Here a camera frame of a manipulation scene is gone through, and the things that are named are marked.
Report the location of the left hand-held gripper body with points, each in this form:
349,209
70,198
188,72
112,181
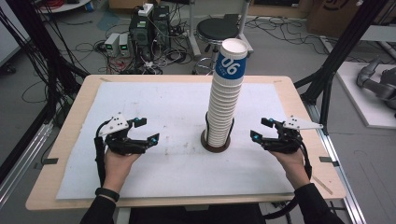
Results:
116,124

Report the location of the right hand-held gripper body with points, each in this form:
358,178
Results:
288,140

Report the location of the brown round cup holder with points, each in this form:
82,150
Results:
214,150

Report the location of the stack of white paper cups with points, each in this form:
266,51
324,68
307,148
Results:
224,102

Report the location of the person's right hand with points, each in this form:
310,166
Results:
294,169

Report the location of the person's left hand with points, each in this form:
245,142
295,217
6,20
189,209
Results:
116,169

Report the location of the black tape piece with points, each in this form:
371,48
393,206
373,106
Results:
49,161
327,160

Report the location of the white table mat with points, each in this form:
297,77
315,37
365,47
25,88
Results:
174,177

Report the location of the thin wooden stick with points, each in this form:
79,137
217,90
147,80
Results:
322,185

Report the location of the black wristband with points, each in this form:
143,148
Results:
107,194

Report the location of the grey bench power supply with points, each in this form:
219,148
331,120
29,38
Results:
111,43
124,45

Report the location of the white floor board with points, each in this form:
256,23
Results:
358,93

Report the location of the black computer tower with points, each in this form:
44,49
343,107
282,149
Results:
140,37
161,25

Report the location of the person's dark lap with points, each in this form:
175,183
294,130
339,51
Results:
193,216

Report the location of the white metal stand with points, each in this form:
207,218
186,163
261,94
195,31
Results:
193,37

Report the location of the black round stool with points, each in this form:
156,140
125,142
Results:
217,29

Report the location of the white power adapter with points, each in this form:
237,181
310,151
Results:
145,10

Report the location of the cardboard box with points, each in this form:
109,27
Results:
330,15

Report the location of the white round table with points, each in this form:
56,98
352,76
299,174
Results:
65,6

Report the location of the aluminium floor rail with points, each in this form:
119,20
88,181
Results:
339,174
21,161

